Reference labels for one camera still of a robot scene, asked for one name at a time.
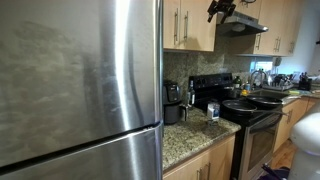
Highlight clear glass bottle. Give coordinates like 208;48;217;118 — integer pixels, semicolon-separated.
187;80;195;107

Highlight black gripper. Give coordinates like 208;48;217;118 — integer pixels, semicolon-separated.
207;0;236;24

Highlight black air fryer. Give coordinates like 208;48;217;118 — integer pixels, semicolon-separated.
162;80;187;125

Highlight green dish soap bottle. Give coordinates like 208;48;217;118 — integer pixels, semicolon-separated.
233;76;242;89

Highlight stainless steel refrigerator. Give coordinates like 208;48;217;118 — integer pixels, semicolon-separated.
0;0;163;180

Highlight kitchen sink faucet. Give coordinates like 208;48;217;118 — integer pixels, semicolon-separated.
250;69;267;89

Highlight black knife block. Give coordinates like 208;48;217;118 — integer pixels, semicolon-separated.
298;73;312;91

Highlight near black frying pan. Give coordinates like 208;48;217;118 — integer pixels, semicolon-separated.
221;100;283;116

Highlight far black frying pan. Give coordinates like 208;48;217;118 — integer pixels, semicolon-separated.
246;95;299;109

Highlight cabinet door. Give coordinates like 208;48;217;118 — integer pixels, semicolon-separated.
180;0;216;52
163;0;180;49

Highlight far upper wooden cabinets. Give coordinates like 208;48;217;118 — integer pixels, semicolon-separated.
229;0;304;56

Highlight lower wooden counter cabinet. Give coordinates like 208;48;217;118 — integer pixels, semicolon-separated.
163;136;235;180

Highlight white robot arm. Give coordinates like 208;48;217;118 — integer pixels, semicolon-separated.
207;0;320;180

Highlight black electric stove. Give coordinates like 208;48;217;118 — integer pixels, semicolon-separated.
189;73;284;180

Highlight black frying pan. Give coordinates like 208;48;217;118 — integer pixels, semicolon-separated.
221;100;283;116
246;95;299;109

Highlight dish rack with dishes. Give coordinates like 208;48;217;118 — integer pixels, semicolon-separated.
262;74;293;91

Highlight stainless range hood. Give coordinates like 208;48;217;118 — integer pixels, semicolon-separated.
216;11;269;37

